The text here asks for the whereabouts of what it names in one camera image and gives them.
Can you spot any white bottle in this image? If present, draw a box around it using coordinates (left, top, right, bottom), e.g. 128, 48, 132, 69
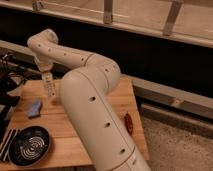
42, 72, 56, 98

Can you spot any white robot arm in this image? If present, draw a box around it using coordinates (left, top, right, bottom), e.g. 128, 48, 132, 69
27, 29, 151, 171

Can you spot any wooden cutting board tabletop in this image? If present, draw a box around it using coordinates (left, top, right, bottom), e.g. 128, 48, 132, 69
4, 77, 149, 169

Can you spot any black bowl with spiral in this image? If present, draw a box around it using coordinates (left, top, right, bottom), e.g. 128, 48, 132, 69
8, 126, 51, 167

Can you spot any red brown small object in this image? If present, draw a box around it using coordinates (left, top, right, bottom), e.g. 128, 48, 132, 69
124, 113, 133, 135

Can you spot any black cables and equipment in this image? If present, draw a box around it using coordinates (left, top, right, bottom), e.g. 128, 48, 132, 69
0, 51, 26, 134

